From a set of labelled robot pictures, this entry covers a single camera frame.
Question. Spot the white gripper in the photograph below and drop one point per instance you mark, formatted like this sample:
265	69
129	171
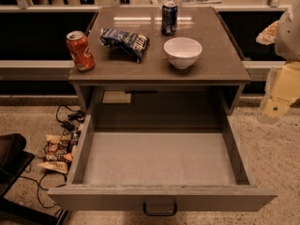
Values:
289	37

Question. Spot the blue chip bag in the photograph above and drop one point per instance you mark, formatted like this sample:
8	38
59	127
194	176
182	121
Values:
132	43

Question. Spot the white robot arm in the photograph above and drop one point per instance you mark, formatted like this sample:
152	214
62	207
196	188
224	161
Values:
285	34

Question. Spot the open grey top drawer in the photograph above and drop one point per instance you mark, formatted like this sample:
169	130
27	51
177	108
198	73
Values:
161	148

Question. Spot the grey cabinet with top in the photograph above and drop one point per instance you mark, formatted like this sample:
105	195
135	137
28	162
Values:
219	63

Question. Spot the white ceramic bowl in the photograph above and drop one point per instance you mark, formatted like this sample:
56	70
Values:
182	52

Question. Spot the dark blue soda can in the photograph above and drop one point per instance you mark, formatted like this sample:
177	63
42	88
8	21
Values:
169	18

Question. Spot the cream label inside cabinet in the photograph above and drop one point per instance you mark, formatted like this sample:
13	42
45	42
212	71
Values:
116	97

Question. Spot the orange soda can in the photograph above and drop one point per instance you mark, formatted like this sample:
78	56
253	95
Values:
79	50

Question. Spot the snack bags on floor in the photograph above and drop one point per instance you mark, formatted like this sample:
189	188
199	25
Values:
60	151

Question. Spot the black chair base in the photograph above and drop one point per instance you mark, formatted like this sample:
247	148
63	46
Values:
13	162

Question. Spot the black drawer handle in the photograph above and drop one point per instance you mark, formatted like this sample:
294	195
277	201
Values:
164	211

